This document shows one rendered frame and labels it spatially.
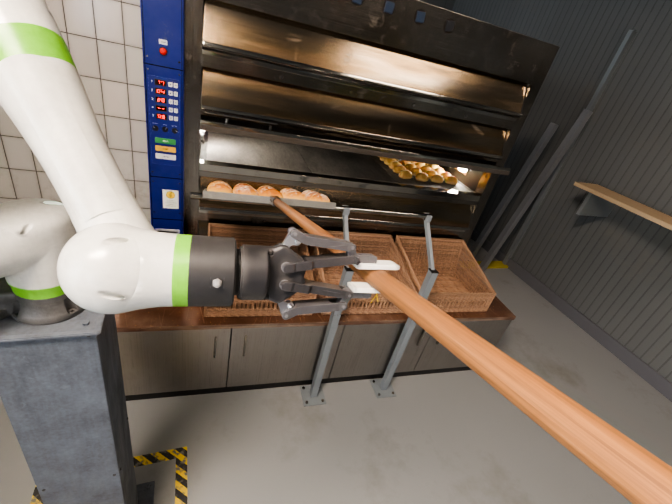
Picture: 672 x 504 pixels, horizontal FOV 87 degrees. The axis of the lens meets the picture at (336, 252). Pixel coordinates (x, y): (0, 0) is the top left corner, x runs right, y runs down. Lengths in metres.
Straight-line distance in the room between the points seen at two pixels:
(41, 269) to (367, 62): 1.62
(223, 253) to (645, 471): 0.41
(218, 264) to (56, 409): 0.79
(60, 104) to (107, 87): 1.31
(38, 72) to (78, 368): 0.65
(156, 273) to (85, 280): 0.07
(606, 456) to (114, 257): 0.45
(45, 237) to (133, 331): 1.05
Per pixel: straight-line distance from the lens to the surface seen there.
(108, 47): 1.93
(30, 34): 0.69
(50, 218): 0.89
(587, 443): 0.30
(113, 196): 0.61
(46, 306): 0.98
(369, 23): 1.99
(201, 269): 0.45
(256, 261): 0.46
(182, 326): 1.84
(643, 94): 4.25
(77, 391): 1.11
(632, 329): 4.12
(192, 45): 1.88
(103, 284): 0.45
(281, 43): 1.89
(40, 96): 0.65
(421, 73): 2.14
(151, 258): 0.45
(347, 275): 1.69
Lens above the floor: 1.85
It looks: 30 degrees down
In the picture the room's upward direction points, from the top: 14 degrees clockwise
